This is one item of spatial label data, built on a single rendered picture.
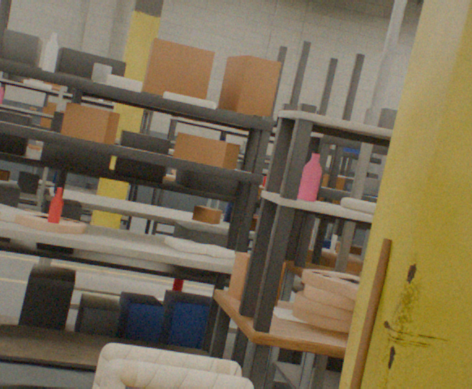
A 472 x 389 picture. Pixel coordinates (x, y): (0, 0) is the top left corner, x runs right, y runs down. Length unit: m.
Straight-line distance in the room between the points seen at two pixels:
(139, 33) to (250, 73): 4.18
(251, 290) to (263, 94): 2.66
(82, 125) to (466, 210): 3.26
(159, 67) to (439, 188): 3.91
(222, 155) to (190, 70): 0.87
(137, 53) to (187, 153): 4.81
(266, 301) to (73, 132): 2.19
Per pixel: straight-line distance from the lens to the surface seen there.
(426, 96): 2.30
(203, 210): 6.95
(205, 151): 5.29
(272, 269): 3.30
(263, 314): 3.32
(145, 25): 10.10
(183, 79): 5.95
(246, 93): 6.00
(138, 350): 1.36
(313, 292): 3.69
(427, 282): 2.22
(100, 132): 5.15
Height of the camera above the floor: 1.52
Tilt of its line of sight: 3 degrees down
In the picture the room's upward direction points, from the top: 12 degrees clockwise
